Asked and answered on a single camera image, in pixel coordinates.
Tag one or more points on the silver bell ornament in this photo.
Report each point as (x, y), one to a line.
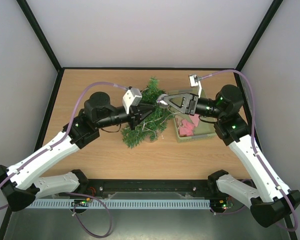
(160, 101)

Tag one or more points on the black enclosure frame post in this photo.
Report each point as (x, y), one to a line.
(29, 15)

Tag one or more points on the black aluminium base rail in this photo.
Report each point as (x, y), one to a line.
(197, 188)

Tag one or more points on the small green christmas tree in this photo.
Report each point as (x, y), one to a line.
(129, 136)

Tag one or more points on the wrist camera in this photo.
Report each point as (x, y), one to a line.
(195, 82)
(132, 97)

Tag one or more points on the light blue cable duct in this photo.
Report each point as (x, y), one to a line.
(124, 204)

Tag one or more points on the clear led string lights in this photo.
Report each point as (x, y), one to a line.
(157, 122)

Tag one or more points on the green plastic basket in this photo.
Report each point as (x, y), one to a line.
(202, 131)

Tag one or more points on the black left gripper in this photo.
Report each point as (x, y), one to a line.
(135, 113)

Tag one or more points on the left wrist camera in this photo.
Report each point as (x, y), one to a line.
(132, 97)

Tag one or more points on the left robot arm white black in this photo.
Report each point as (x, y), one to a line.
(22, 183)

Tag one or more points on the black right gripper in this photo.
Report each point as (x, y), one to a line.
(192, 104)

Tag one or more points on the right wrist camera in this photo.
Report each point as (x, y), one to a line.
(195, 82)

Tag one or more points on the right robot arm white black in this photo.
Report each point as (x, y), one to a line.
(270, 199)

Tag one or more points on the pink paper ornament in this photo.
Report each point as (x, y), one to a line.
(186, 128)

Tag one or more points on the pink triangular paper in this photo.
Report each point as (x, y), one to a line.
(195, 119)

